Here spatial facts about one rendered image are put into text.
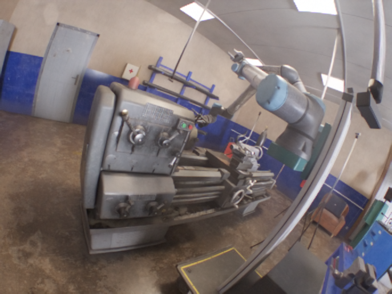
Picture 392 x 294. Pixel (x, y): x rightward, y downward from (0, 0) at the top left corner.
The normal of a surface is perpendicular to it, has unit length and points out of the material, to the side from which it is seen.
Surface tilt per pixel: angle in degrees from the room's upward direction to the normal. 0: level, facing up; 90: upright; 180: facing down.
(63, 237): 0
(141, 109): 90
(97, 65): 90
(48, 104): 90
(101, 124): 90
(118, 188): 32
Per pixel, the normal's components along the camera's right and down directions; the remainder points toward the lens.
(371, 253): -0.72, -0.14
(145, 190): 0.63, -0.52
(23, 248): 0.39, -0.89
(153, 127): 0.57, 0.44
